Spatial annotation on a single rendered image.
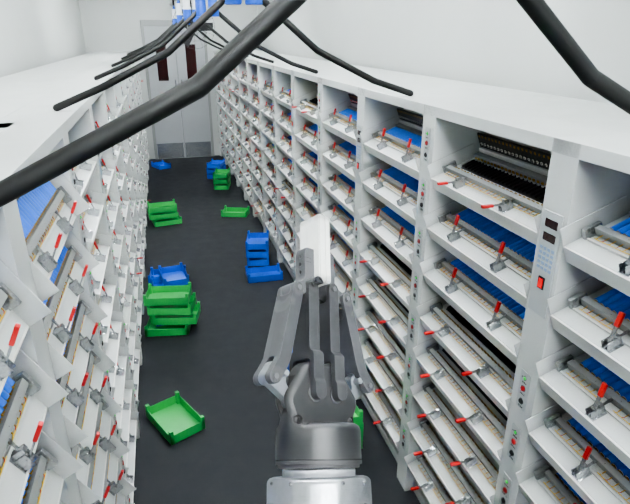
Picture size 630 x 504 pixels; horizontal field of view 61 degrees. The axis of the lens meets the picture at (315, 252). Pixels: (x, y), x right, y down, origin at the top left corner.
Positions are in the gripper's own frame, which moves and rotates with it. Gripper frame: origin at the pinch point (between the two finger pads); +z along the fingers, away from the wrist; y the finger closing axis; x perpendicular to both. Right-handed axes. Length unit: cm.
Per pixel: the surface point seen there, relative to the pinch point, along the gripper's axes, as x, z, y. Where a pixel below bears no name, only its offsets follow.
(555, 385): 28, -2, -110
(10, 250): 66, 17, 14
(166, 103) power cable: 10.9, 18.1, 12.2
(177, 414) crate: 247, 5, -117
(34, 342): 77, 3, 5
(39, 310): 71, 8, 6
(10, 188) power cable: 23.9, 8.9, 23.3
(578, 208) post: 7, 36, -91
